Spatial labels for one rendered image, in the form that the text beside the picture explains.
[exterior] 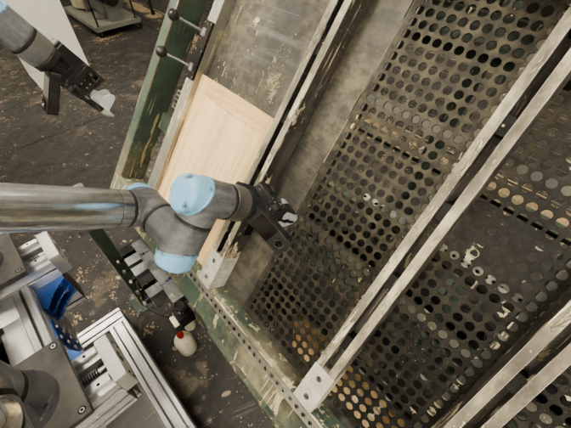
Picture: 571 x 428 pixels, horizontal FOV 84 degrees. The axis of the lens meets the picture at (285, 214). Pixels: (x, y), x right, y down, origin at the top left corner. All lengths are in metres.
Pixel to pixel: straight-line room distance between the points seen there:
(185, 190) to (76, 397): 0.58
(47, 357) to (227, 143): 0.76
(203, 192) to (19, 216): 0.26
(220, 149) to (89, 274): 1.63
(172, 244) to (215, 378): 1.40
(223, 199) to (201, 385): 1.48
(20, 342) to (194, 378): 0.99
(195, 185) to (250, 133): 0.51
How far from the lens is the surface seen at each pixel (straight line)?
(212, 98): 1.20
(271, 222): 0.69
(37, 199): 0.61
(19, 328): 1.25
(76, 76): 1.01
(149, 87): 1.48
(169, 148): 1.32
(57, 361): 1.02
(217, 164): 1.13
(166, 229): 0.63
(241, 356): 1.07
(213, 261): 1.05
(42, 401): 0.96
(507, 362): 0.73
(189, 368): 2.00
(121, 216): 0.66
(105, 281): 2.44
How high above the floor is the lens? 1.86
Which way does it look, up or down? 49 degrees down
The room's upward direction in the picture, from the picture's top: straight up
